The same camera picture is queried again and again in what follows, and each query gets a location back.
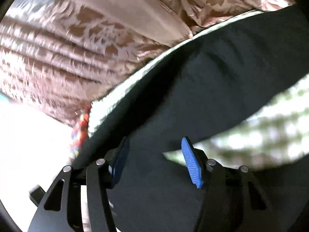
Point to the brown floral curtain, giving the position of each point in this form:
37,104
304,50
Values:
61,55

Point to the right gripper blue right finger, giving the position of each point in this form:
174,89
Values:
193,164

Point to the colorful patchwork blanket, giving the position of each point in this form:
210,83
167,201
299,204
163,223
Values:
79,133

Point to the black pants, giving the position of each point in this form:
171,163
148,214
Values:
157,195

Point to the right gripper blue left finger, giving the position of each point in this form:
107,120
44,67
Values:
60,208

